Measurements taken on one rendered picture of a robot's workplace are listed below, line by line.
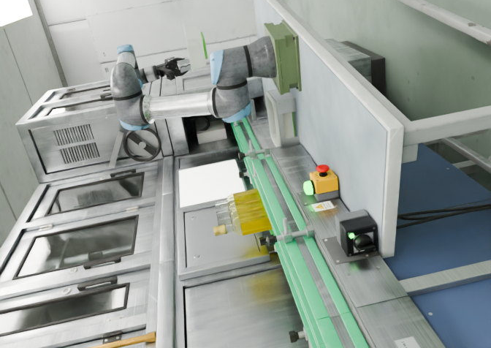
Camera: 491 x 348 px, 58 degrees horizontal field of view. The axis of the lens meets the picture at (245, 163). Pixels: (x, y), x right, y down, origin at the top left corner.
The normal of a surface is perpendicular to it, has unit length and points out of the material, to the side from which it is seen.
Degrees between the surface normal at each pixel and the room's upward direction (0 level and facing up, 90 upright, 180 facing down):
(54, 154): 90
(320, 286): 90
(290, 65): 90
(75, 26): 90
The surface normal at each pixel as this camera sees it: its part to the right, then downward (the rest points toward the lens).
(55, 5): 0.15, 0.41
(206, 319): -0.15, -0.89
